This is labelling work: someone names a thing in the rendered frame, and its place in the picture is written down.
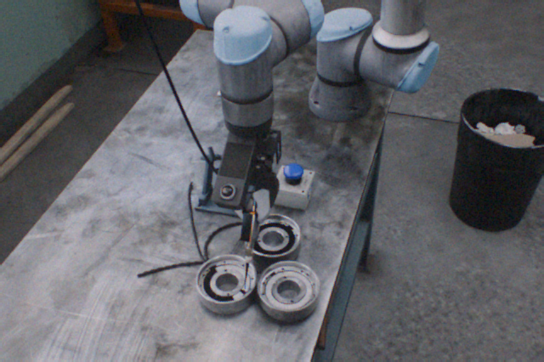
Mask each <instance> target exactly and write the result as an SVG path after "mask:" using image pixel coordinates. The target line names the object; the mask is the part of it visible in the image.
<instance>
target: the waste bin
mask: <svg viewBox="0 0 544 362"><path fill-rule="evenodd" d="M479 123H482V124H484V125H485V126H486V127H488V128H492V129H493V132H494V131H495V130H494V129H495V128H496V127H497V126H498V125H499V124H501V123H508V125H509V126H511V127H514V128H515V127H516V126H517V125H521V126H522V127H525V129H524V130H525V133H523V134H524V135H527V136H531V137H533V138H535V139H534V141H533V142H532V143H533V144H534V146H517V145H510V144H504V143H500V142H497V141H495V140H490V139H488V138H486V137H484V136H482V135H481V134H479V133H477V132H476V131H475V130H479V128H477V127H476V126H477V124H479ZM457 136H458V138H457V141H458V144H457V150H456V160H455V166H454V172H453V179H452V185H451V191H450V206H451V208H452V210H453V212H454V213H455V214H456V215H457V216H458V217H459V218H460V219H461V220H462V221H464V222H465V223H468V224H470V225H472V226H473V227H475V228H478V229H484V230H492V231H497V230H504V229H510V228H512V227H513V226H515V225H516V224H518V223H519V222H520V220H521V219H522V218H523V216H524V214H525V212H526V210H527V208H528V206H529V204H530V201H531V199H532V197H533V195H534V193H535V192H536V189H537V187H538V185H539V183H540V182H541V179H542V176H543V174H544V97H542V96H540V95H538V94H536V93H532V92H529V91H526V90H523V89H518V88H505V87H498V88H486V89H482V90H479V91H477V92H475V93H472V94H471V95H469V96H468V97H467V98H466V99H465V100H464V102H463V103H462V106H461V113H460V122H459V128H458V134H457Z"/></svg>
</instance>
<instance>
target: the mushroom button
mask: <svg viewBox="0 0 544 362"><path fill-rule="evenodd" d="M283 175H284V176H285V177H286V178H288V179H290V180H296V179H299V178H301V177H302V176H303V168H302V167H301V166H300V165H298V164H295V163H292V164H288V165H286V166H285V167H284V169H283Z"/></svg>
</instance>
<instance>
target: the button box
mask: <svg viewBox="0 0 544 362"><path fill-rule="evenodd" d="M284 167H285V166H281V168H280V171H279V172H278V174H277V176H276V177H277V178H278V180H279V184H280V188H279V192H278V195H277V196H276V198H275V202H274V204H276V205H279V206H287V207H291V208H296V209H299V210H304V211H306V208H307V206H308V204H309V200H310V198H311V196H312V194H313V192H314V190H315V172H312V171H308V170H303V176H302V177H301V178H299V179H296V180H290V179H288V178H286V177H285V176H284V175H283V169H284Z"/></svg>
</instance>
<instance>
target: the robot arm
mask: <svg viewBox="0 0 544 362"><path fill-rule="evenodd" d="M179 1H180V6H181V9H182V11H183V12H184V13H185V14H186V16H188V17H189V18H191V19H192V20H194V21H197V22H199V23H201V24H203V25H204V26H207V27H209V26H211V27H213V29H214V42H213V50H214V53H215V56H216V63H217V70H218V84H219V91H218V97H219V98H221V105H222V113H223V117H224V125H225V127H226V129H227V130H228V131H229V133H228V136H227V139H226V142H225V146H224V151H223V154H222V158H221V162H220V165H219V168H218V174H217V177H216V180H215V184H214V187H213V191H212V196H211V199H212V201H213V202H214V203H215V204H216V205H217V206H218V207H222V208H228V209H232V210H235V212H236V213H237V214H238V215H239V216H240V217H241V219H243V213H244V212H246V211H247V209H246V207H245V204H246V198H247V193H248V190H249V186H250V185H251V186H255V188H256V189H255V191H254V193H253V196H254V199H255V200H256V201H257V203H258V207H257V212H258V218H257V220H258V222H259V223H260V224H262V223H264V222H265V221H266V219H267V217H268V216H269V213H270V210H271V208H272V206H273V204H274V202H275V198H276V196H277V195H278V192H279V188H280V184H279V180H278V178H277V177H276V176H275V175H276V173H272V162H273V156H274V154H275V159H276V164H278V163H279V160H280V158H281V131H278V130H272V129H270V127H271V125H272V115H273V113H274V95H273V79H272V70H273V69H274V68H275V67H276V66H277V65H278V64H279V63H280V62H282V61H283V60H284V59H286V58H287V57H289V56H290V55H291V54H293V53H294V52H295V51H297V50H298V49H299V48H301V47H302V46H303V45H306V44H307V43H309V42H310V40H311V38H312V37H314V36H315V35H316V34H317V33H318V35H317V40H318V51H317V77H316V78H315V81H314V84H313V86H312V88H311V90H310V93H309V108H310V109H311V110H312V111H313V112H314V113H315V114H316V115H317V116H318V117H320V118H322V119H324V120H327V121H330V122H352V121H355V120H358V119H360V118H362V117H363V116H365V115H366V114H368V112H369V111H370V109H371V103H372V95H371V89H370V86H369V82H368V80H370V81H372V82H376V83H379V84H382V85H384V86H386V87H389V88H392V89H395V91H401V92H404V93H415V92H417V91H418V90H419V89H420V88H421V87H422V86H423V84H424V83H425V81H427V79H428V77H429V76H430V74H431V72H432V70H433V68H434V66H435V64H436V61H437V58H438V56H439V45H438V44H437V43H436V42H435V41H432V42H431V41H430V34H431V30H430V27H429V25H428V23H427V22H426V21H424V17H425V9H426V1H427V0H382V12H381V20H379V21H378V22H377V23H376V24H375V25H374V24H372V21H373V18H372V16H371V14H370V13H369V12H367V11H365V10H363V9H359V8H343V9H339V10H335V11H332V12H330V13H329V14H326V15H325V11H324V8H323V5H322V3H321V1H320V0H179ZM273 133H274V134H276V136H275V139H274V138H273V137H270V135H272V134H273ZM278 144H279V152H278Z"/></svg>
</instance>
